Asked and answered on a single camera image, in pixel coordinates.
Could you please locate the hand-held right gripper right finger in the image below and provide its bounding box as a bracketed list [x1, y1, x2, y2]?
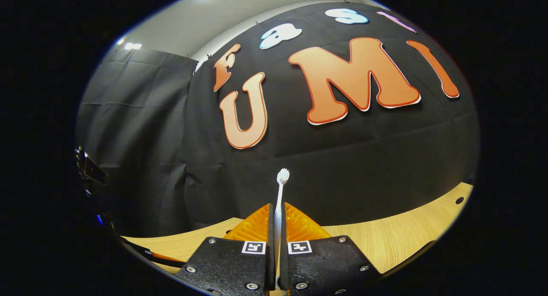
[280, 202, 382, 296]

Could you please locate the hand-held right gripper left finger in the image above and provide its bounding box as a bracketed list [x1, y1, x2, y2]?
[176, 203, 276, 296]

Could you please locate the white toothbrush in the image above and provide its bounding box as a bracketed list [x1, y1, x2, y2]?
[274, 168, 291, 290]

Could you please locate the black backdrop cloth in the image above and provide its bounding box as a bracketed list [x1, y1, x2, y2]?
[76, 0, 480, 239]

